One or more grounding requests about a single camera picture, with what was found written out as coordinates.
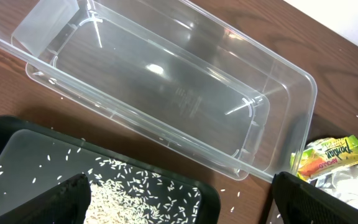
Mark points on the black tray bin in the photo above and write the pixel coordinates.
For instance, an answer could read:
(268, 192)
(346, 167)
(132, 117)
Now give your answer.
(17, 132)

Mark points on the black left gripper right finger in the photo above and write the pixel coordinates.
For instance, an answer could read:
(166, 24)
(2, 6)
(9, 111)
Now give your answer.
(299, 202)

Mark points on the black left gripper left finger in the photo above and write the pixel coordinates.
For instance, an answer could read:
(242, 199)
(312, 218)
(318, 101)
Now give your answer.
(64, 203)

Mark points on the pile of white rice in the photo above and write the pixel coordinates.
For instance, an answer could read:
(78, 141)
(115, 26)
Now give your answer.
(120, 192)

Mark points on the clear plastic bin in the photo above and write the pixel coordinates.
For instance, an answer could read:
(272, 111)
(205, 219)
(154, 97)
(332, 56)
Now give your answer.
(171, 72)

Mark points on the green yellow snack wrapper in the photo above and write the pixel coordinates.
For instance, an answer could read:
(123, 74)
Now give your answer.
(328, 155)

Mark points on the white napkin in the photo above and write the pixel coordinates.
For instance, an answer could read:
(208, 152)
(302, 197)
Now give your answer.
(342, 185)

